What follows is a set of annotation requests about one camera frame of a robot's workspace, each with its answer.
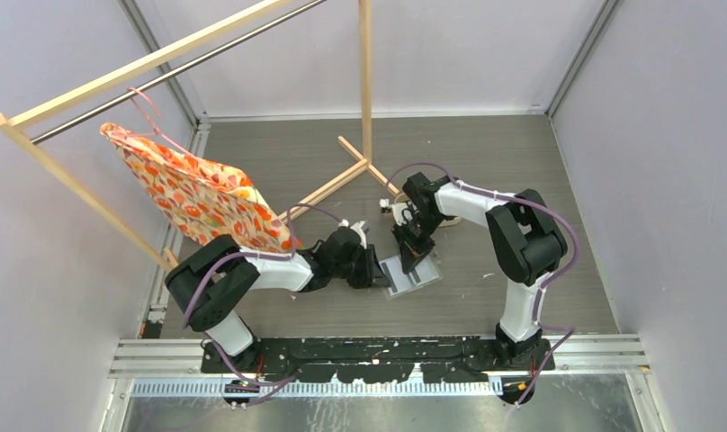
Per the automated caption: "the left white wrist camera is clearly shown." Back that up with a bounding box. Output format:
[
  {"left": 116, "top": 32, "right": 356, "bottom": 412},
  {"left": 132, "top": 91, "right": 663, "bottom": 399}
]
[{"left": 338, "top": 219, "right": 369, "bottom": 248}]

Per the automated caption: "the white credit card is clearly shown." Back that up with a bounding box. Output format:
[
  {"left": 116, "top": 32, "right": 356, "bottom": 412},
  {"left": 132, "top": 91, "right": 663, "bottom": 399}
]
[{"left": 410, "top": 256, "right": 442, "bottom": 288}]

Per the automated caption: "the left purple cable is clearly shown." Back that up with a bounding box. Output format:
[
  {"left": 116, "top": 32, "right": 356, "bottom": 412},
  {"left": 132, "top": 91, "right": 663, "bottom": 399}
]
[{"left": 181, "top": 203, "right": 346, "bottom": 407}]

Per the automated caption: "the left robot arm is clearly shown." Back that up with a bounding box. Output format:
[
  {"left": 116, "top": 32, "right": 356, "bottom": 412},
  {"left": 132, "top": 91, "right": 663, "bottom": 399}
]
[{"left": 164, "top": 223, "right": 390, "bottom": 373}]

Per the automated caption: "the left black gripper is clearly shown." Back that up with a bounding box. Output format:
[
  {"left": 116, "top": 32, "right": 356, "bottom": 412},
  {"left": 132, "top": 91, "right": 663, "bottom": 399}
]
[{"left": 331, "top": 243, "right": 390, "bottom": 289}]

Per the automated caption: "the oval wooden tray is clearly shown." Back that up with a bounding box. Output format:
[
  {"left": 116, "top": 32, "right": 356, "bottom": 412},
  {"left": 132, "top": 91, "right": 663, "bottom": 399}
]
[{"left": 394, "top": 192, "right": 462, "bottom": 228}]

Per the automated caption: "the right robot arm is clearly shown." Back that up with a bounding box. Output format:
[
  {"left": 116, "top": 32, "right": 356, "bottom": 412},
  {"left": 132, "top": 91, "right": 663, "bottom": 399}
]
[{"left": 380, "top": 173, "right": 568, "bottom": 370}]

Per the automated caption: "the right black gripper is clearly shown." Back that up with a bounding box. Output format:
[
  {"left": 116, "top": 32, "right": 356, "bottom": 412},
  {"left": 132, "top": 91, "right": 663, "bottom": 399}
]
[{"left": 392, "top": 211, "right": 447, "bottom": 273}]

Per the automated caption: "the aluminium frame rail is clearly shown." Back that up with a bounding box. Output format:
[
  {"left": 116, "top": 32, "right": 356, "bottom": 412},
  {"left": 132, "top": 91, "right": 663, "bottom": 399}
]
[{"left": 109, "top": 335, "right": 651, "bottom": 400}]

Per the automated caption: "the pink wire hanger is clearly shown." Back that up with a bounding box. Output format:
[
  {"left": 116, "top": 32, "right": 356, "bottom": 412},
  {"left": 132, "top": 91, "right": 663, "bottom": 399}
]
[{"left": 128, "top": 86, "right": 192, "bottom": 156}]

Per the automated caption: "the wooden clothes rack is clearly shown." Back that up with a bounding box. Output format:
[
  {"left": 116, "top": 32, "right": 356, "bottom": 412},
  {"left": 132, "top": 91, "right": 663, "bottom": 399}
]
[{"left": 0, "top": 0, "right": 400, "bottom": 273}]

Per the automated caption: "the metal rack rod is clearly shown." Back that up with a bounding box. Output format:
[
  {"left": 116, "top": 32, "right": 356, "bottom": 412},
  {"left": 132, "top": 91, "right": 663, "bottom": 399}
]
[{"left": 10, "top": 0, "right": 324, "bottom": 146}]

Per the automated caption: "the floral orange cloth bag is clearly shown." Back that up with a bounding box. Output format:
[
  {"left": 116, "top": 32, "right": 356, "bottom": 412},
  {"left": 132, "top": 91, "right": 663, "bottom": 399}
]
[{"left": 100, "top": 122, "right": 301, "bottom": 253}]

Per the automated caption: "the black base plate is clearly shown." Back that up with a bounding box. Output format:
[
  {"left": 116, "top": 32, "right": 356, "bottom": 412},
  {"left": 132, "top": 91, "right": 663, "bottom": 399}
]
[{"left": 200, "top": 336, "right": 553, "bottom": 384}]

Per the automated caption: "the striped credit card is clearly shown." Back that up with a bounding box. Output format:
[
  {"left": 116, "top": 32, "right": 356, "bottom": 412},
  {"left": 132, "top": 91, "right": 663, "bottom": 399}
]
[{"left": 380, "top": 256, "right": 414, "bottom": 297}]

